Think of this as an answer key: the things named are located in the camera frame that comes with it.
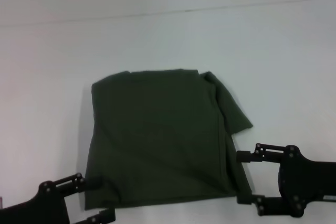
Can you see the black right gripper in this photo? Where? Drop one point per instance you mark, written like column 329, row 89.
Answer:
column 304, row 179

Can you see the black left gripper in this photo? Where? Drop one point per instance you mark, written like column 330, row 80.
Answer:
column 36, row 205

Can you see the dark green FREE T-shirt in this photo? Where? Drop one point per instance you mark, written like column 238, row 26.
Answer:
column 162, row 134

